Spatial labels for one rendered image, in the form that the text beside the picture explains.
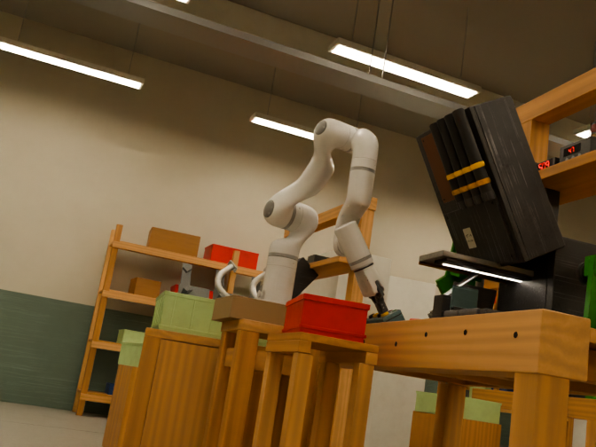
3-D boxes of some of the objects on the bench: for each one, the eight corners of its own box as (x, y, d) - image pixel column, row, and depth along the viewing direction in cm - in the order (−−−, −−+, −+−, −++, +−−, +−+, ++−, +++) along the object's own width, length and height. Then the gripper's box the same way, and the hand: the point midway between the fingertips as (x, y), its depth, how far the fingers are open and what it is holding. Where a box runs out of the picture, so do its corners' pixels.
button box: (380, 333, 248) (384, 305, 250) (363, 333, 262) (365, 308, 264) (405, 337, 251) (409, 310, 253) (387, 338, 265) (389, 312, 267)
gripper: (380, 257, 247) (402, 307, 246) (362, 262, 261) (383, 309, 260) (362, 266, 244) (384, 316, 244) (345, 270, 258) (365, 317, 258)
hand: (381, 307), depth 252 cm, fingers closed
